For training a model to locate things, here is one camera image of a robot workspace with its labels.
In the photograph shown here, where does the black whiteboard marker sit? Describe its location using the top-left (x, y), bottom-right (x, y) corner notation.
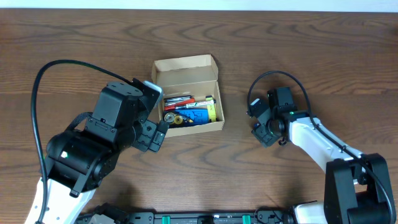
top-left (175, 100), bottom-right (216, 110)

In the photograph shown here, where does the cardboard box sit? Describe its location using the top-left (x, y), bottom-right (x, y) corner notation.
top-left (152, 54), bottom-right (224, 138)

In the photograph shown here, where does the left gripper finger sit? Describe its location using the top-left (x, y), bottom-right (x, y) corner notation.
top-left (149, 121), bottom-right (169, 152)
top-left (133, 120), bottom-right (157, 152)

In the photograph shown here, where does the yellow highlighter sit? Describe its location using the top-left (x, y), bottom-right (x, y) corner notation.
top-left (206, 95), bottom-right (217, 123)

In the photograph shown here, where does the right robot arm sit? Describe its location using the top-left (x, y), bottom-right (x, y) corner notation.
top-left (248, 87), bottom-right (397, 224)

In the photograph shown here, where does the correction tape dispenser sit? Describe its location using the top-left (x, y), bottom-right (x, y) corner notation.
top-left (164, 112), bottom-right (193, 125)

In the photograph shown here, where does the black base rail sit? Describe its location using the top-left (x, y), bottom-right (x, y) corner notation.
top-left (75, 203), bottom-right (295, 224)

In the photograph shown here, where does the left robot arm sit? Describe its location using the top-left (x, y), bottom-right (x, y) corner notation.
top-left (25, 80), bottom-right (169, 223)

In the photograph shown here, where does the blue plastic case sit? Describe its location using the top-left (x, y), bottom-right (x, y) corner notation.
top-left (176, 109), bottom-right (209, 126)

